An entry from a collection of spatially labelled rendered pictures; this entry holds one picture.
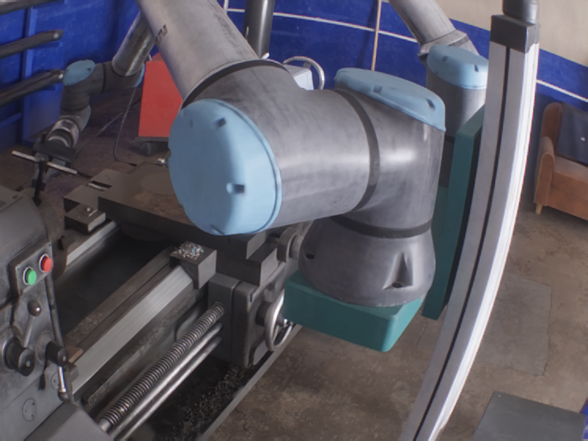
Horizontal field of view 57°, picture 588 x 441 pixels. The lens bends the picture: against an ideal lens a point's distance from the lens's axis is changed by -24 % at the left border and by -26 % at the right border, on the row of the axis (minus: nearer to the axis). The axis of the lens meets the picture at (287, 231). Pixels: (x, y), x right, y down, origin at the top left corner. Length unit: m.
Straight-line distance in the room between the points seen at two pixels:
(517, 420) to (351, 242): 0.86
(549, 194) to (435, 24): 3.75
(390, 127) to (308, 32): 5.21
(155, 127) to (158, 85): 0.34
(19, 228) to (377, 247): 0.65
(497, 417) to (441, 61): 0.85
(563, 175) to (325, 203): 4.32
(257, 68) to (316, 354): 2.37
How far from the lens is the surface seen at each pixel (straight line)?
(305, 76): 2.85
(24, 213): 1.19
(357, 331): 0.87
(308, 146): 0.70
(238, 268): 1.96
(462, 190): 0.92
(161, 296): 1.81
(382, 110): 0.78
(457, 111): 1.24
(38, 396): 1.33
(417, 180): 0.81
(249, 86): 0.73
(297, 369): 2.93
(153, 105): 4.85
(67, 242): 1.49
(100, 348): 1.60
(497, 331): 3.44
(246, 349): 2.03
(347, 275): 0.85
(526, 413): 1.59
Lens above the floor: 1.83
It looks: 27 degrees down
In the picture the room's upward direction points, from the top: 6 degrees clockwise
